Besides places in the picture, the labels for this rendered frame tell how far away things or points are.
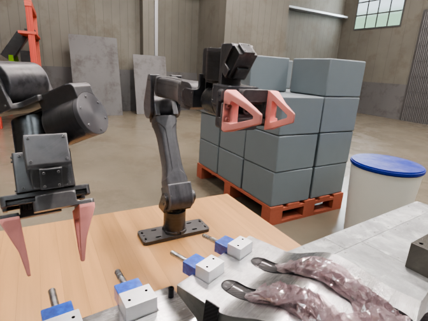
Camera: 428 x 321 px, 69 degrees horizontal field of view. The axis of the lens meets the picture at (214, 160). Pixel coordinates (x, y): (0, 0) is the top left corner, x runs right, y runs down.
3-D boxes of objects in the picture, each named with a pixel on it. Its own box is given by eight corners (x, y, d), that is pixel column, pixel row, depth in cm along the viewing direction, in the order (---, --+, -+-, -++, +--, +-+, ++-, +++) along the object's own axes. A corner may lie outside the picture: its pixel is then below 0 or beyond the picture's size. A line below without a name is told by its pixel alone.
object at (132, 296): (103, 286, 58) (102, 261, 56) (130, 278, 60) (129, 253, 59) (127, 337, 47) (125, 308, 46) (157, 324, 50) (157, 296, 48)
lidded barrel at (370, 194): (421, 245, 249) (442, 169, 231) (376, 258, 227) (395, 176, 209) (365, 216, 293) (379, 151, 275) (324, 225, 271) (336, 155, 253)
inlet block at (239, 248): (195, 248, 78) (196, 228, 76) (208, 240, 82) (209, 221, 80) (238, 271, 70) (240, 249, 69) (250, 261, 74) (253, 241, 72)
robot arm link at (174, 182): (195, 205, 84) (174, 92, 89) (171, 209, 81) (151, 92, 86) (186, 207, 89) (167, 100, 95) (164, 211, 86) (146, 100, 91)
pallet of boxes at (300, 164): (341, 207, 310) (367, 61, 270) (268, 226, 265) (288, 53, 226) (256, 167, 423) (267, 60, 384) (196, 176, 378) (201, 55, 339)
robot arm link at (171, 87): (226, 83, 67) (173, 74, 92) (188, 81, 62) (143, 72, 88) (222, 139, 70) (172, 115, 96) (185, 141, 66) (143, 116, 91)
